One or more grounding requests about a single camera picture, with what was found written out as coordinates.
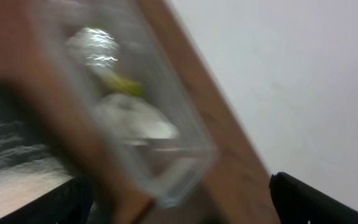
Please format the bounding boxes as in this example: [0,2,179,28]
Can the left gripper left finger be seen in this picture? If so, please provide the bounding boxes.
[0,175,93,224]

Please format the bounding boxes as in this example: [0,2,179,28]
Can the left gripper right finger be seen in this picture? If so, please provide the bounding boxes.
[269,172,358,224]

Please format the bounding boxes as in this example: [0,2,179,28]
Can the white tissue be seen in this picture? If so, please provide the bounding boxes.
[96,93,179,145]

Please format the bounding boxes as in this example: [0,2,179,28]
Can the green foil snack wrapper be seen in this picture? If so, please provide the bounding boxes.
[66,27,144,98]

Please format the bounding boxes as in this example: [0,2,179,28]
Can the white rice pile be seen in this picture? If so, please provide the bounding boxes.
[0,103,72,183]

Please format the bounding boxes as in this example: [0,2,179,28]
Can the black waste tray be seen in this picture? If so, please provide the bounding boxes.
[0,86,75,223]

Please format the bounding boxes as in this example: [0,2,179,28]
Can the clear plastic bin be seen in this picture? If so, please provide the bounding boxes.
[29,1,217,207]

